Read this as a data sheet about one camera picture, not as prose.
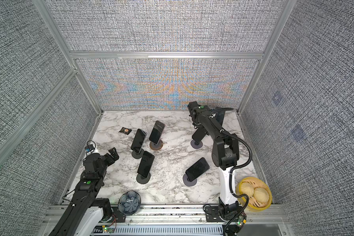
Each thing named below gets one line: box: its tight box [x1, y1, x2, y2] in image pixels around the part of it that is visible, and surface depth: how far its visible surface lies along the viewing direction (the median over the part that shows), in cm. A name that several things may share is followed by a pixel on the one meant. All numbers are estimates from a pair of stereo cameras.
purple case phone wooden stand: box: [148, 120, 166, 145], surface depth 94 cm
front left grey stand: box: [136, 172, 151, 185], surface depth 87 cm
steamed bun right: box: [253, 186, 270, 204], surface depth 76 cm
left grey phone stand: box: [131, 147, 145, 160], surface depth 97 cm
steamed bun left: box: [241, 181, 255, 198], surface depth 77 cm
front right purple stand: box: [182, 173, 198, 187], surface depth 86 cm
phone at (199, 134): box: [191, 126, 207, 145], surface depth 97 cm
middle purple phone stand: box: [190, 139, 204, 149], surface depth 102 cm
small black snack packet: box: [118, 126, 133, 136], surface depth 108 cm
